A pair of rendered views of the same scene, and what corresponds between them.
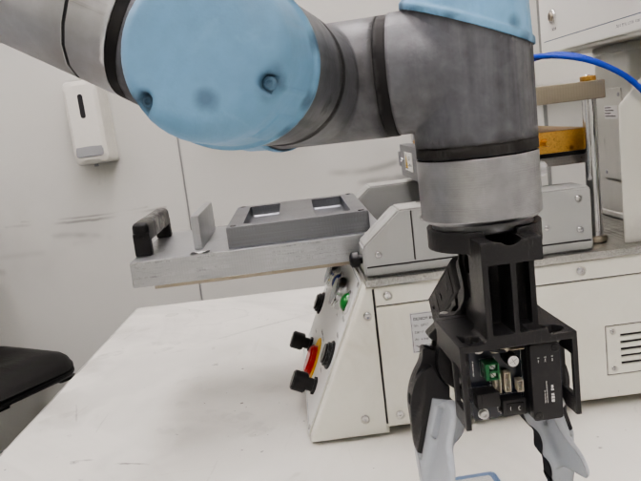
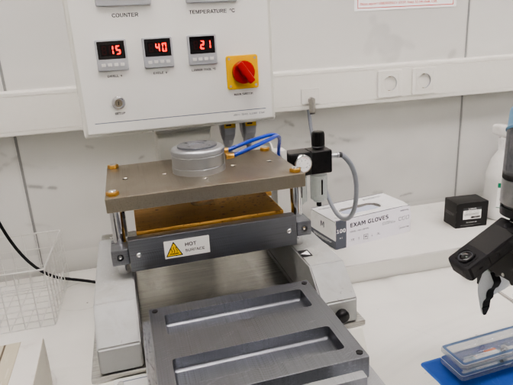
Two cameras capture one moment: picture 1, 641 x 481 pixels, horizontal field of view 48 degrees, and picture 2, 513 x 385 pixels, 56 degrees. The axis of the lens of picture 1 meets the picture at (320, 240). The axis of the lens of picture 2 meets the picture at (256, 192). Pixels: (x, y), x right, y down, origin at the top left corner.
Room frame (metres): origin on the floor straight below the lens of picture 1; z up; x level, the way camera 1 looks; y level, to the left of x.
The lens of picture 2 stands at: (1.00, 0.46, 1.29)
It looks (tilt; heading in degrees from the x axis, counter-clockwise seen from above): 18 degrees down; 257
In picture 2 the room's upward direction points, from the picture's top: 3 degrees counter-clockwise
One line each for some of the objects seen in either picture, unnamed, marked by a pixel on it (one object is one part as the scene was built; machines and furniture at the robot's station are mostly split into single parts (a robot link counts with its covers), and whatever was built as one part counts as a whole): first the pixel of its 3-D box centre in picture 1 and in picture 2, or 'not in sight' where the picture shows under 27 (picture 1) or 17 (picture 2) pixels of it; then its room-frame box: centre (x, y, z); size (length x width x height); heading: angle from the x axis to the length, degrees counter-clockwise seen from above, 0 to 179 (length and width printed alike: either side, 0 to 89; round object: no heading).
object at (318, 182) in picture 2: not in sight; (307, 171); (0.70, -0.37, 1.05); 0.15 x 0.05 x 0.15; 1
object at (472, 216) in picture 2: not in sight; (465, 211); (0.19, -0.56, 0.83); 0.09 x 0.06 x 0.07; 174
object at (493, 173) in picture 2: not in sight; (502, 172); (0.08, -0.57, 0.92); 0.09 x 0.08 x 0.25; 93
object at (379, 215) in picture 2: not in sight; (360, 219); (0.47, -0.60, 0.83); 0.23 x 0.12 x 0.07; 10
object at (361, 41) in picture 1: (303, 85); not in sight; (0.46, 0.00, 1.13); 0.11 x 0.11 x 0.08; 75
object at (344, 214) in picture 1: (297, 218); (248, 340); (0.91, 0.03, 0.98); 0.20 x 0.17 x 0.03; 1
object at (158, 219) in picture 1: (153, 230); not in sight; (0.91, 0.21, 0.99); 0.15 x 0.02 x 0.04; 1
